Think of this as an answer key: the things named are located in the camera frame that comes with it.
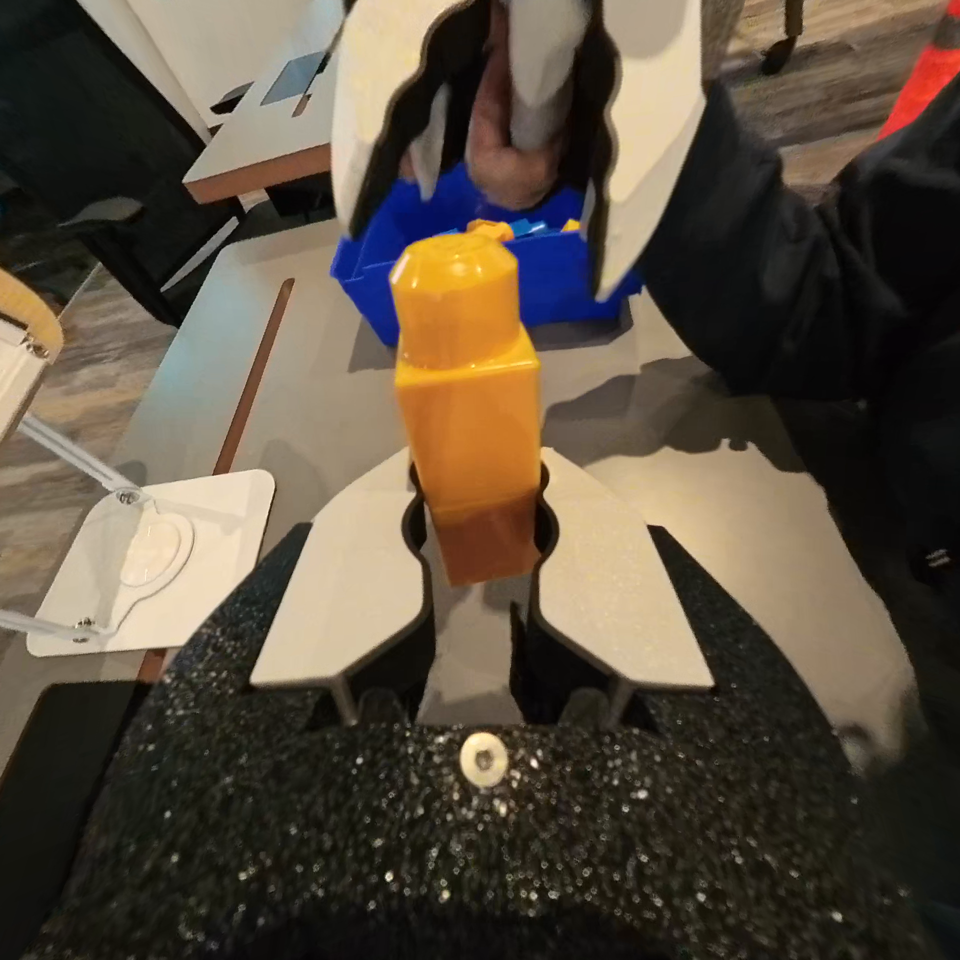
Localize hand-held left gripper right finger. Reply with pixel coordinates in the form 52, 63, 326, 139
508, 447, 717, 729

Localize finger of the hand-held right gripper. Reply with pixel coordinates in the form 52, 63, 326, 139
579, 0, 711, 303
330, 0, 498, 243

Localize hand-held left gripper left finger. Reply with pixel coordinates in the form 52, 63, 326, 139
248, 447, 440, 727

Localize blue plastic bin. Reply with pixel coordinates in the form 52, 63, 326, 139
330, 159, 648, 349

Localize person's right forearm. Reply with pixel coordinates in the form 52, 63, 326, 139
636, 78, 960, 410

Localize person's right hand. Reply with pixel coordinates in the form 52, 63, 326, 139
463, 45, 565, 213

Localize blue paper sheet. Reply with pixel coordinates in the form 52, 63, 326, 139
257, 51, 333, 108

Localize white table with brown edge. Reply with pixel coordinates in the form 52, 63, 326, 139
182, 0, 348, 205

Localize white sign stand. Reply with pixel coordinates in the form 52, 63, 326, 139
0, 414, 277, 660

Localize orange traffic cone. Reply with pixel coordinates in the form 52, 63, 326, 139
876, 0, 960, 145

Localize black office chair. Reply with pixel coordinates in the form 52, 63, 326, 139
0, 0, 245, 325

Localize person's black jacket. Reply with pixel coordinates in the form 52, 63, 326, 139
783, 142, 960, 960

